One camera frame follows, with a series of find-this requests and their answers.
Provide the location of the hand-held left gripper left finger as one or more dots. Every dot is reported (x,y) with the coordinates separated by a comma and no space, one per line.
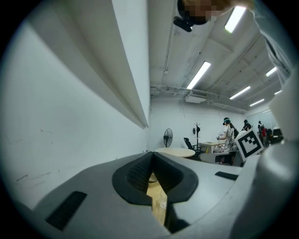
(98,200)

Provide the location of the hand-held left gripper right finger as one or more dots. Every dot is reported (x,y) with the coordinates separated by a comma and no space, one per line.
(205,191)

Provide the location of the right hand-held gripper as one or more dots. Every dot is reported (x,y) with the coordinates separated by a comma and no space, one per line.
(275,177)

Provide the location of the black standing fan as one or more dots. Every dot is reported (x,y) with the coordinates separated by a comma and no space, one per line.
(168,136)

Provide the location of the white rectangular desk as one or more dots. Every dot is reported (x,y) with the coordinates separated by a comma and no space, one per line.
(210,145)

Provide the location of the black office chair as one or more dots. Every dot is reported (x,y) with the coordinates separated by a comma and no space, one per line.
(190,144)

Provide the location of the round beige table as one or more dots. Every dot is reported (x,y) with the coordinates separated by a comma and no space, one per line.
(175,152)

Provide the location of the black coat rack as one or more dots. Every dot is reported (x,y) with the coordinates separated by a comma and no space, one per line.
(197,133)

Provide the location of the white ceiling air conditioner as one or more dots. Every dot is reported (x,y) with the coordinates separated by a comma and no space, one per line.
(195,97)

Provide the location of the white ceiling pipes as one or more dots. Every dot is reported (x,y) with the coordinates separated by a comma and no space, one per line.
(170,89)

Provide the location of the group of ceiling light strips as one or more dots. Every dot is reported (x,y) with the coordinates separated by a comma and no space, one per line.
(198,74)

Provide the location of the person's grey shirt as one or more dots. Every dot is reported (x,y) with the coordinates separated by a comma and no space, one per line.
(273,39)

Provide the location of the black head-worn camera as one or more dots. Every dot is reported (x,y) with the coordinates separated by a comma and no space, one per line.
(183,23)

